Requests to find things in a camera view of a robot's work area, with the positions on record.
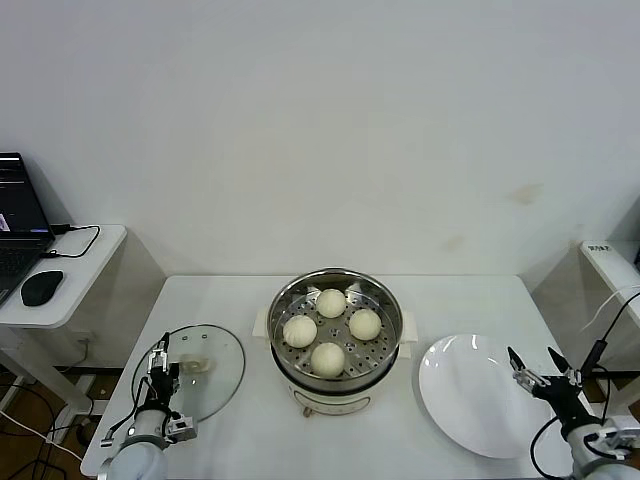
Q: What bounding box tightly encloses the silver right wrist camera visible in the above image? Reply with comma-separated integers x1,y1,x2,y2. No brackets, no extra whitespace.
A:
594,417,640,457

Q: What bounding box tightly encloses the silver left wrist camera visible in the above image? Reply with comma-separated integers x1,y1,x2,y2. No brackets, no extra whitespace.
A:
166,413,197,442

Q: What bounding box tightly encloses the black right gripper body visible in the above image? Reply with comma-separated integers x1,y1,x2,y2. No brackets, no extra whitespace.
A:
532,377,594,426

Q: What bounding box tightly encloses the white floor cable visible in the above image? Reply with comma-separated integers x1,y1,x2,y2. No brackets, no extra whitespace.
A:
0,410,84,461

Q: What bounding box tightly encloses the black laptop cable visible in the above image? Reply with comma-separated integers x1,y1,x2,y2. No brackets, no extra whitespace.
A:
39,224,100,260

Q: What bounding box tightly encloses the black floor cable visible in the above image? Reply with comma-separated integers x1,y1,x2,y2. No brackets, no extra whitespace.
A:
0,382,86,480

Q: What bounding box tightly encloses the white steamed baozi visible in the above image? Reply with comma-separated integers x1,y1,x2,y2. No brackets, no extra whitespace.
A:
282,314,319,350
309,342,346,379
348,308,381,341
315,288,347,319

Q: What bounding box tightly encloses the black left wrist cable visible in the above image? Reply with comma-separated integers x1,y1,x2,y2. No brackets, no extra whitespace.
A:
101,349,154,447

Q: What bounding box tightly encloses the glass lid with cream handle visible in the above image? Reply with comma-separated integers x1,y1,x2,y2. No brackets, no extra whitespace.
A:
130,323,246,426

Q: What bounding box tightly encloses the black computer mouse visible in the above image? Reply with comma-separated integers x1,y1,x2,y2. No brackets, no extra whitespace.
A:
18,269,65,308

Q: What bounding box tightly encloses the black cable with adapter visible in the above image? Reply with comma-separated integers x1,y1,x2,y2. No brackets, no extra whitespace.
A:
579,292,640,421

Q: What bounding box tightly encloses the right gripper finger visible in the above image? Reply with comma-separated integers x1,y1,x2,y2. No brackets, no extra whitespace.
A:
506,345,551,396
546,346,584,389

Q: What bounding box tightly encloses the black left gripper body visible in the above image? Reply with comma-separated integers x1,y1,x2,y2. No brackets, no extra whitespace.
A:
148,369,181,409

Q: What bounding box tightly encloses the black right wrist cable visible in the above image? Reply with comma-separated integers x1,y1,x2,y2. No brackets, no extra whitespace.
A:
529,414,569,476

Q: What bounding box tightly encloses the thin white cable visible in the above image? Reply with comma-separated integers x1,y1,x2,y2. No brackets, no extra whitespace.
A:
579,283,640,331

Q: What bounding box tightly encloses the steel perforated steamer basket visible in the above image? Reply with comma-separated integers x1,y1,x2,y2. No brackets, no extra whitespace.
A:
249,268,417,384

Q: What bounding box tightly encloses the black laptop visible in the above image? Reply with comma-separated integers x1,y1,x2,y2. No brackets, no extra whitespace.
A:
0,151,55,306

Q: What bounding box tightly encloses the white round plate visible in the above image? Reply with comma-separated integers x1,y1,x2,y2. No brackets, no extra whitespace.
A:
417,333,552,460

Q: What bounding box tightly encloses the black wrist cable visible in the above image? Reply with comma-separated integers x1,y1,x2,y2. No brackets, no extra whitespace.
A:
101,349,154,447
529,414,569,476

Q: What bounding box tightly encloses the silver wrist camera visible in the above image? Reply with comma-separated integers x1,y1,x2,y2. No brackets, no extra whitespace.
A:
166,413,197,442
594,417,640,457

